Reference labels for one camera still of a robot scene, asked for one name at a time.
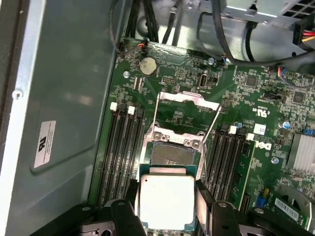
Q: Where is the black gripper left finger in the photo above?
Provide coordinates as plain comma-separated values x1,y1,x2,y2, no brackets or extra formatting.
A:
29,178,146,236

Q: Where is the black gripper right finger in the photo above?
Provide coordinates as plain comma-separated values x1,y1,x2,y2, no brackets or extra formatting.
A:
195,180,311,236

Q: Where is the silver CPU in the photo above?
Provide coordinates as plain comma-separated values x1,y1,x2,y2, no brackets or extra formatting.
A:
137,163,197,233

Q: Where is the locking lever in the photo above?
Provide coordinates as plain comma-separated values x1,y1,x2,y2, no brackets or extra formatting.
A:
200,144,207,182

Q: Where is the CPU socket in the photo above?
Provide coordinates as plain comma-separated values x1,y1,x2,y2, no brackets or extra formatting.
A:
147,130,206,173

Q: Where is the green RAM stick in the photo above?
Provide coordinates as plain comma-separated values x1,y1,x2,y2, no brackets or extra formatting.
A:
232,137,258,212

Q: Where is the silver chipset heatsink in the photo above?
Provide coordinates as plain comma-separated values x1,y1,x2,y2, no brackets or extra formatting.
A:
286,134,315,173

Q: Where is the white case sticker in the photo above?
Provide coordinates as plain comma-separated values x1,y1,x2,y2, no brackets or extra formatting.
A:
33,119,57,170

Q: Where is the green motherboard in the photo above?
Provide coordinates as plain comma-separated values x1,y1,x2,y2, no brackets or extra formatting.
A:
87,36,315,236

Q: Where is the open PC case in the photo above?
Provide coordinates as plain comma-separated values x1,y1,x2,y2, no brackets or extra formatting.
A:
0,0,315,236

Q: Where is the metal socket cover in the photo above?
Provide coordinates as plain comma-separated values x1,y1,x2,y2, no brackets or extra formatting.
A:
152,90,222,146

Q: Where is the coin cell battery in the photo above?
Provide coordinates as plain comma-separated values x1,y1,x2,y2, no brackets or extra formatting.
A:
139,57,158,76

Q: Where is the silver drive cage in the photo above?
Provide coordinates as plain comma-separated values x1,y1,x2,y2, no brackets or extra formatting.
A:
187,0,315,28

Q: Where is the thick black cable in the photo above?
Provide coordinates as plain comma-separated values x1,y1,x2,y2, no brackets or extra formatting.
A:
213,0,315,68

